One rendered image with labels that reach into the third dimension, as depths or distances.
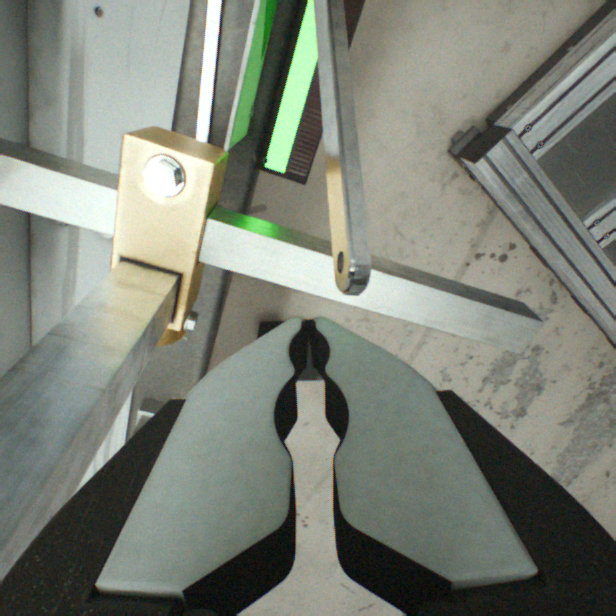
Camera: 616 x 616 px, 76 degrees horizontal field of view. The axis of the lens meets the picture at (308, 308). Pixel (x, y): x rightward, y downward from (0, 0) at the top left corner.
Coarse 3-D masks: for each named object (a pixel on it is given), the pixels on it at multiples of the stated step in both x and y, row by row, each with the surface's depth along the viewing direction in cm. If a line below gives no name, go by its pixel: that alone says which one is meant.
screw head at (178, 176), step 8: (152, 160) 21; (160, 160) 21; (168, 160) 21; (152, 168) 20; (160, 168) 20; (168, 168) 21; (176, 168) 21; (144, 176) 21; (152, 176) 21; (160, 176) 21; (168, 176) 21; (176, 176) 21; (184, 176) 22; (152, 184) 21; (160, 184) 21; (168, 184) 21; (176, 184) 21; (160, 192) 21; (168, 192) 21; (176, 192) 22
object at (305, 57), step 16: (304, 16) 30; (304, 32) 30; (304, 48) 31; (304, 64) 31; (288, 80) 32; (304, 80) 32; (288, 96) 32; (304, 96) 32; (288, 112) 33; (288, 128) 34; (272, 144) 34; (288, 144) 34; (272, 160) 35
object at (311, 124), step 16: (352, 0) 29; (352, 16) 30; (320, 96) 32; (304, 112) 33; (320, 112) 33; (304, 128) 34; (320, 128) 34; (304, 144) 34; (304, 160) 35; (304, 176) 36
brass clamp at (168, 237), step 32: (160, 128) 25; (128, 160) 21; (192, 160) 21; (224, 160) 24; (128, 192) 22; (192, 192) 22; (128, 224) 23; (160, 224) 23; (192, 224) 23; (128, 256) 24; (160, 256) 24; (192, 256) 24; (192, 288) 26; (192, 320) 29
